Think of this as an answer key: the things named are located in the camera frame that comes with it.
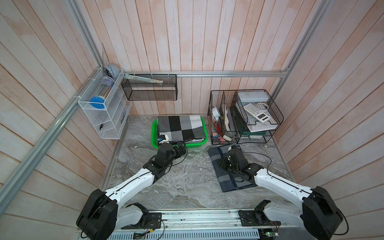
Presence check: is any aluminium front rail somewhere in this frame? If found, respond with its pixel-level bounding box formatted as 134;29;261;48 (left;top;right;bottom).
76;206;301;233

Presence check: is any black wire desk organizer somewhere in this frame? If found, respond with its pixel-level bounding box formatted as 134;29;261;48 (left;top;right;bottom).
208;89;284;145

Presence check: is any grey round disc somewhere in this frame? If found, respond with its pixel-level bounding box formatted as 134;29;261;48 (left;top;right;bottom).
104;64;120;80

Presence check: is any white tape roll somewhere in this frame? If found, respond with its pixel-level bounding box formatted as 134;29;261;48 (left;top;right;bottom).
212;107;221;122

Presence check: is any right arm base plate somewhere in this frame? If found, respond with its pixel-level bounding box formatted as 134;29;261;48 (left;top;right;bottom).
238;210;281;227

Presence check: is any white calculator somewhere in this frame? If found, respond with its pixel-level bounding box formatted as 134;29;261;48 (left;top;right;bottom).
244;104;271;123

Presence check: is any white box in organizer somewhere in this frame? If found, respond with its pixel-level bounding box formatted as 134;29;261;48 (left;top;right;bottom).
238;91;270;103

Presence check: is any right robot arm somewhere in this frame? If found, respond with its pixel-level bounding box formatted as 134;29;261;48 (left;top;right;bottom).
209;144;345;240

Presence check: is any white wire wall shelf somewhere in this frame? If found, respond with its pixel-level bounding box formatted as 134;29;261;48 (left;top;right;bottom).
78;69;132;140

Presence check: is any black mesh wall basket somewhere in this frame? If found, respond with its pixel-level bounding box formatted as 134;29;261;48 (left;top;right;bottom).
121;74;178;101

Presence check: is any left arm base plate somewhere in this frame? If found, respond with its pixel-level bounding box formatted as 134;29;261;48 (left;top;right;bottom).
122;213;163;230

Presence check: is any black white checkered scarf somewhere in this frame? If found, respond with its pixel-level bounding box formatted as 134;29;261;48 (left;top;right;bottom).
157;115;207;144

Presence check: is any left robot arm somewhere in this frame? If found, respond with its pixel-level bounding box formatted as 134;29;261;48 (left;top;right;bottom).
76;142;188;240

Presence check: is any blue capped clear tube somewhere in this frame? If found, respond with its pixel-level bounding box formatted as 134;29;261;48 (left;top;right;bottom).
90;76;115;109

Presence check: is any navy grey striped scarf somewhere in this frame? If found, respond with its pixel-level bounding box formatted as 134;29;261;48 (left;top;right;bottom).
208;144;254;193

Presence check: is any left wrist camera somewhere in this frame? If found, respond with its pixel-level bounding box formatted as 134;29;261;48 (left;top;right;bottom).
158;135;169;145

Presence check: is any green plastic basket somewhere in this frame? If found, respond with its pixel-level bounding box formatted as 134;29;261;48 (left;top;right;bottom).
150;116;209;150

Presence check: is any white ruler strip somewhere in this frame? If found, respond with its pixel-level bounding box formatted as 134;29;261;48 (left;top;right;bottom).
124;74;164;84

